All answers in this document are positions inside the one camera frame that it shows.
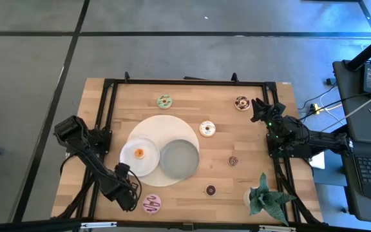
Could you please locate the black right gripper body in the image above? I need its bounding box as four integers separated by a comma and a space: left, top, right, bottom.
258, 102, 286, 130

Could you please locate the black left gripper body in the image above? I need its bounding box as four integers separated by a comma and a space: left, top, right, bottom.
106, 175, 138, 202

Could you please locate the chocolate sprinkled large donut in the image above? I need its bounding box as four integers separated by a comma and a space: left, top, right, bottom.
234, 95, 251, 111

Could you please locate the pink frosted donut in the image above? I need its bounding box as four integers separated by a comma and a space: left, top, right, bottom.
142, 193, 162, 215

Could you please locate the white frosted donut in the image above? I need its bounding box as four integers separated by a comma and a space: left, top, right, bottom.
199, 121, 216, 138

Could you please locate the green frosted donut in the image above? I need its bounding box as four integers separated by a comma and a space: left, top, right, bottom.
157, 94, 173, 110

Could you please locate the white round plate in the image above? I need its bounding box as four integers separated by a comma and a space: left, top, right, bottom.
119, 137, 160, 177

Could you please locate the black horizontal bar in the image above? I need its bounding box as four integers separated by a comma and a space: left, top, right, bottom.
0, 218, 371, 232

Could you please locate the grey round plate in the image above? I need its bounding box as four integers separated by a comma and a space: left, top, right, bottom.
159, 139, 200, 180

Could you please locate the white paper sheet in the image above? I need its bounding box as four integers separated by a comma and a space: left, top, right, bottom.
308, 151, 325, 170

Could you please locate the round beige placemat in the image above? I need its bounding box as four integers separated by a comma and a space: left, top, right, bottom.
126, 114, 200, 188

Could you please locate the white plant pot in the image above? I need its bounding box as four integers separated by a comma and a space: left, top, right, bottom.
243, 187, 259, 207

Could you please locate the black side desk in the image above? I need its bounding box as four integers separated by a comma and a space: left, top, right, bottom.
332, 59, 371, 223

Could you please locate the green leafy plant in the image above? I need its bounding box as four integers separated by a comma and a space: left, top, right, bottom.
249, 172, 298, 226

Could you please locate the black diagonal pole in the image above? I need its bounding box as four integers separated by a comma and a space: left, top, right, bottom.
346, 27, 371, 72

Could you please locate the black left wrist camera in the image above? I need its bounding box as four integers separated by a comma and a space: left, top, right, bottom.
114, 162, 131, 181

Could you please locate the silver metal bracket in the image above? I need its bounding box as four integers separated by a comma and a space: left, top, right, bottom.
80, 221, 118, 229
258, 225, 296, 232

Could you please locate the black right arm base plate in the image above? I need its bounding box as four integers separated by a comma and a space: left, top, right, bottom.
267, 132, 314, 159

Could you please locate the black left arm cable bundle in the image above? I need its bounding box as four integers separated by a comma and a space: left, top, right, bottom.
55, 154, 101, 220

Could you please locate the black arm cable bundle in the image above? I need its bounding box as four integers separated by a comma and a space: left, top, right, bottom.
275, 157, 323, 225
55, 154, 101, 220

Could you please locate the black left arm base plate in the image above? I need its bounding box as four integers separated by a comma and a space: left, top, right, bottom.
88, 128, 113, 155

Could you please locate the black aluminium table frame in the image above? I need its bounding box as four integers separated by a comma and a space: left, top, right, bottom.
75, 71, 302, 224

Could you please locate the white cable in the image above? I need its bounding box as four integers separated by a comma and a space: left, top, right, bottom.
320, 86, 371, 133

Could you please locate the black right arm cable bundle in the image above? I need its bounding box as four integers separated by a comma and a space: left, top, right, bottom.
275, 157, 323, 225

